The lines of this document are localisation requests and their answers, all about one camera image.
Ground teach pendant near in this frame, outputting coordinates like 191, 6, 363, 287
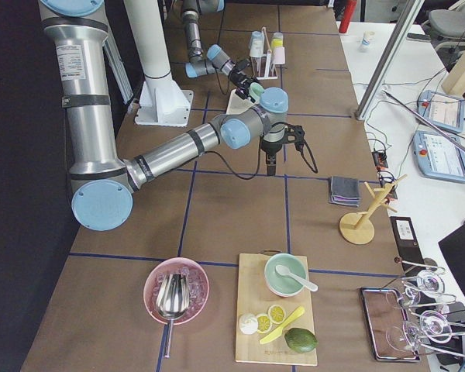
413, 130, 465, 184

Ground avocado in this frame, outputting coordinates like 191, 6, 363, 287
284, 328, 319, 353

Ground beige rabbit tray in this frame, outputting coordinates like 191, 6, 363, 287
226, 89, 254, 115

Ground pink bowl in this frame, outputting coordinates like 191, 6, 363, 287
143, 257, 211, 326

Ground yellow plastic knife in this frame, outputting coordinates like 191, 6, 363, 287
259, 306, 305, 345

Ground metal scoop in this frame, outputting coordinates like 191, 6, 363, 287
156, 274, 190, 358

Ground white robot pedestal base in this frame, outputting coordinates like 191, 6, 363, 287
124, 0, 193, 127

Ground paper cup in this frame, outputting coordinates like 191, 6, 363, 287
360, 30, 375, 52

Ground white wire cup rack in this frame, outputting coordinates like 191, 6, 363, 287
250, 27, 278, 80

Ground pink cup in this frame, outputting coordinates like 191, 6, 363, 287
271, 46, 286, 65

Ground green tipped metal stand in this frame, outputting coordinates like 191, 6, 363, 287
383, 91, 465, 153

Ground teach pendant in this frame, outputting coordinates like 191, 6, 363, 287
413, 130, 465, 184
417, 90, 465, 133

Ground blue cup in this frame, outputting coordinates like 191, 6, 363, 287
250, 31, 264, 44

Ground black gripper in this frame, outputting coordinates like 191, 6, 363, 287
228, 60, 258, 100
261, 133, 284, 177

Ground yellow cup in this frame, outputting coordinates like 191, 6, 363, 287
270, 32, 284, 50

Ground black box with label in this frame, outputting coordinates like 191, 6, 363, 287
390, 216, 423, 264

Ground lemon slice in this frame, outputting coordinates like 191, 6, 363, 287
267, 305, 287, 324

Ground green bowl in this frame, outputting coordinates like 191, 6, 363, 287
264, 253, 308, 298

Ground grey folded cloth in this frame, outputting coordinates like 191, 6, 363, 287
329, 176, 360, 207

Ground wine glass two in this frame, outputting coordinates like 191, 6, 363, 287
385, 310, 465, 352

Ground wooden mug tree stand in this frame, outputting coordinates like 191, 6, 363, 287
339, 174, 407, 245

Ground grey office chair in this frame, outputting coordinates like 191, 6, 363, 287
428, 9, 465, 51

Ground wooden cutting board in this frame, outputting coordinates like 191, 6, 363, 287
236, 253, 318, 366

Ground green cup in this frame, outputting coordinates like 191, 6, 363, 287
248, 82, 264, 103

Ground aluminium frame post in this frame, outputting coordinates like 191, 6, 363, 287
355, 0, 424, 121

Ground red bottle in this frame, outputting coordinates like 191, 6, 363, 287
339, 0, 358, 34

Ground teach pendant far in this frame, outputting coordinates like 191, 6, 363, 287
417, 90, 465, 133

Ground lemon slice two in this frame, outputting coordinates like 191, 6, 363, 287
256, 313, 273, 334

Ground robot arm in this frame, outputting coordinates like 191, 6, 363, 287
38, 1, 289, 231
181, 0, 263, 103

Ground white spoon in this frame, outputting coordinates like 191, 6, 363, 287
275, 264, 319, 292

